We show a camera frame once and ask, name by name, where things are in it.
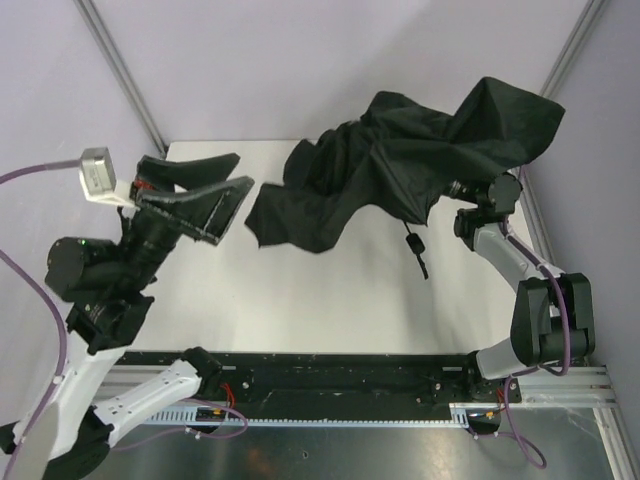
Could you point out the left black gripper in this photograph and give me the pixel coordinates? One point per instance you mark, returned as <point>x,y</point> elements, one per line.
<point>151,201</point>

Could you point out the black folding umbrella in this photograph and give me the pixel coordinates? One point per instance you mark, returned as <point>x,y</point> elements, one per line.
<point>403,157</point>

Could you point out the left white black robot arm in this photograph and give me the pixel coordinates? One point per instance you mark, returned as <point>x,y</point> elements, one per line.
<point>68,433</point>

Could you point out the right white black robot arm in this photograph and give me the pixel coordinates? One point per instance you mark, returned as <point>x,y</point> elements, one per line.
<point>553,318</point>

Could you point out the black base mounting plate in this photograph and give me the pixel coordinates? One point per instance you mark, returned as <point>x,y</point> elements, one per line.
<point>355,388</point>

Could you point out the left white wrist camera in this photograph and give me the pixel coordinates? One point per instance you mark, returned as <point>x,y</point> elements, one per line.
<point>99,181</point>

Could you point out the left aluminium frame post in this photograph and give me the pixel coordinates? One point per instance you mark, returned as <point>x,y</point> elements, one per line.
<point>114,59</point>

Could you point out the aluminium frame post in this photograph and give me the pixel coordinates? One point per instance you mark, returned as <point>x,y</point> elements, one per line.
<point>573,46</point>
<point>114,59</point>

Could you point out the right aluminium frame post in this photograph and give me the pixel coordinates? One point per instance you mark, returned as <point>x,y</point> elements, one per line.
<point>573,46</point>

